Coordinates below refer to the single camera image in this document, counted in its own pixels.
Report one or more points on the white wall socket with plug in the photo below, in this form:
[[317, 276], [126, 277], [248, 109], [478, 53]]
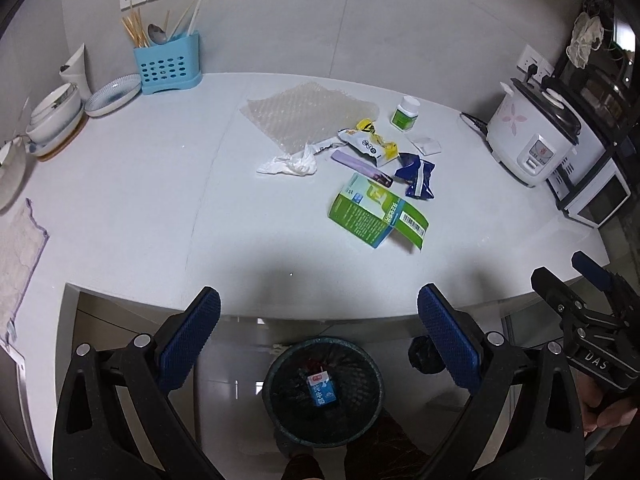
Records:
[[530, 57]]

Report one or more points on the wooden board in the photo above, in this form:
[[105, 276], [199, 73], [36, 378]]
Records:
[[60, 147]]

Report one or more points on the person's right hand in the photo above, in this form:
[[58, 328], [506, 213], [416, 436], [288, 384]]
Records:
[[615, 412]]

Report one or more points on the metal spoon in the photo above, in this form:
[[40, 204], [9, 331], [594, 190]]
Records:
[[158, 34]]

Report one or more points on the black plug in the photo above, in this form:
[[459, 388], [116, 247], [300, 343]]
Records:
[[532, 71]]

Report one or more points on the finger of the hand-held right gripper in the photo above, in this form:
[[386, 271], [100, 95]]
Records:
[[592, 266], [557, 292]]

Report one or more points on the blue patterned plate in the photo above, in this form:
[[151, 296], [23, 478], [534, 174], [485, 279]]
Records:
[[112, 95]]

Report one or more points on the dark mesh trash bin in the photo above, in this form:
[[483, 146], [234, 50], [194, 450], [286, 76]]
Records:
[[350, 410]]

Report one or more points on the white bottle with green label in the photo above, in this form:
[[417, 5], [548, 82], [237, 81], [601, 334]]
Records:
[[404, 116]]

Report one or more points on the grey dish cloth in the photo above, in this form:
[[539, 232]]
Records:
[[17, 260]]

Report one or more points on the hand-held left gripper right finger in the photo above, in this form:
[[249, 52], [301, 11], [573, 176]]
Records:
[[447, 340]]

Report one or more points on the hanging pale gloves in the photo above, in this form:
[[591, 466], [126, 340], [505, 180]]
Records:
[[585, 37]]

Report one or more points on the glass lid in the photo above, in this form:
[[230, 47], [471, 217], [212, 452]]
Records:
[[11, 175]]

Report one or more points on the green carton box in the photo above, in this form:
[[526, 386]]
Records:
[[372, 210]]

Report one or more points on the white cone-shaped jug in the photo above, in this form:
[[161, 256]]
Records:
[[77, 72]]

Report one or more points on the yellow and white snack wrapper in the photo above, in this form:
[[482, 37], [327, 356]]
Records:
[[367, 142]]

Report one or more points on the stack of white bowls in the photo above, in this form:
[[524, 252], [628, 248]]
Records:
[[55, 110]]

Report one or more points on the black plastic bag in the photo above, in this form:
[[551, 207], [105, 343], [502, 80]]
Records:
[[425, 355]]

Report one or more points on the blue and white milk carton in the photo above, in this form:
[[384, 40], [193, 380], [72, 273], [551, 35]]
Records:
[[321, 390]]

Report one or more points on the purple wrapper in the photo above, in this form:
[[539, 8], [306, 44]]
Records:
[[357, 166]]

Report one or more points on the clear bubble wrap sheet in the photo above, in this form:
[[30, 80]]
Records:
[[305, 112]]

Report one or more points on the white tissue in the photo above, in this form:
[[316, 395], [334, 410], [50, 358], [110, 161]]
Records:
[[295, 164]]

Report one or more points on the white microwave oven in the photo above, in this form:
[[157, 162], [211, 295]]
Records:
[[595, 185]]

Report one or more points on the small white paper packet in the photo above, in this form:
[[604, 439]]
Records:
[[425, 145]]

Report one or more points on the blue plastic cutlery holder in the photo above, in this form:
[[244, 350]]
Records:
[[167, 67]]

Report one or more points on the black metal rack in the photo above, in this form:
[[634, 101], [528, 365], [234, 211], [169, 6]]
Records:
[[622, 105]]

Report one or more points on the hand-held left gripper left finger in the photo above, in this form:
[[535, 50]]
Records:
[[192, 340]]

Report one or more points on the bundle of wooden chopsticks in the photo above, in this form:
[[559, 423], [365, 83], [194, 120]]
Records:
[[134, 27]]

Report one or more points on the white chopsticks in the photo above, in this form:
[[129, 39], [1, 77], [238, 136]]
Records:
[[187, 17]]

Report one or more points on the white rice cooker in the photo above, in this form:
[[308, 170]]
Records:
[[525, 130]]

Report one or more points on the dark blue snack wrapper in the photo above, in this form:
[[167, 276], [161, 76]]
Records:
[[417, 177]]

